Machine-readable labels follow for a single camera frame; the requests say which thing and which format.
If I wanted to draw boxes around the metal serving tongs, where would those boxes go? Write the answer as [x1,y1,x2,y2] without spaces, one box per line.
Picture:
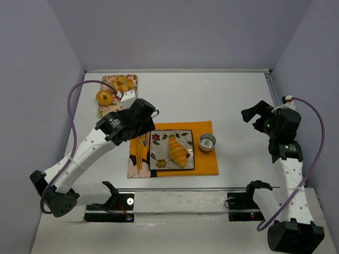
[140,133,149,147]

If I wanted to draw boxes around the striped croissant bread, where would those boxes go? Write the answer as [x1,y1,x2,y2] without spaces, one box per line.
[168,138,187,168]

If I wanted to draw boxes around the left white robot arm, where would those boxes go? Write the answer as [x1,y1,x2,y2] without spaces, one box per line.
[30,90,159,217]

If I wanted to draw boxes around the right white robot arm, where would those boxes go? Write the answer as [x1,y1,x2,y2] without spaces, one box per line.
[241,96,325,253]

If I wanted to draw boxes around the floral bread tray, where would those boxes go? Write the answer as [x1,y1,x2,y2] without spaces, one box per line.
[97,74,138,118]

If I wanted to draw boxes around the round twisted bread roll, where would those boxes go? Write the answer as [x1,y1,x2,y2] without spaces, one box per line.
[113,76,135,93]

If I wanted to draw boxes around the orange plastic spoon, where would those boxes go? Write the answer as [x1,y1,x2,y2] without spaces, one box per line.
[137,134,147,171]

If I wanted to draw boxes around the orange plastic fork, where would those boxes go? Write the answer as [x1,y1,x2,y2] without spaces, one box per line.
[136,138,142,174]

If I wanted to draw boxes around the square floral ceramic plate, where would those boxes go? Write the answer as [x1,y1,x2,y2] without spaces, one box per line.
[149,130,195,171]

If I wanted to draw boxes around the small metal cup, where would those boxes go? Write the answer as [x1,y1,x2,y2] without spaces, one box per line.
[199,133,216,152]

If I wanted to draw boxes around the ring doughnut bread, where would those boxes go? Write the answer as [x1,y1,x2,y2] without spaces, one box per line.
[96,90,113,106]

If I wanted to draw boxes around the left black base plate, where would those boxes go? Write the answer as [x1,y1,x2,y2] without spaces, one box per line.
[84,192,135,223]

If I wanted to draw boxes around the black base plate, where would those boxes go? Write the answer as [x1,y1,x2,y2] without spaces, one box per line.
[224,192,264,222]
[84,192,135,223]

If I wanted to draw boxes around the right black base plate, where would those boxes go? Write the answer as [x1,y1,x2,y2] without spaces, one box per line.
[224,192,264,222]

